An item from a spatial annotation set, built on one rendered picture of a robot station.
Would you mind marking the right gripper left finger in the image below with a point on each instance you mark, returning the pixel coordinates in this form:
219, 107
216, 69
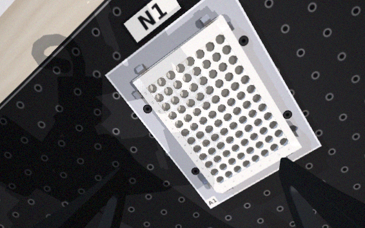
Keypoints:
78, 213

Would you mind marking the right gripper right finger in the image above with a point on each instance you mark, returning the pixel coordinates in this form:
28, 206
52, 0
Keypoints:
302, 189

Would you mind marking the white well plate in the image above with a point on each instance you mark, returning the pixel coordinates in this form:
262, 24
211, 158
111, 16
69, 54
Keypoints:
226, 121

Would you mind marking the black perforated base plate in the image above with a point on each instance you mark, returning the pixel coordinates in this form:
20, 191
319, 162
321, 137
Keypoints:
66, 127

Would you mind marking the white n1 sign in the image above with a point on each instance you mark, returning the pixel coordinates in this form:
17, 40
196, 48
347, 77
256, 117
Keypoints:
150, 17

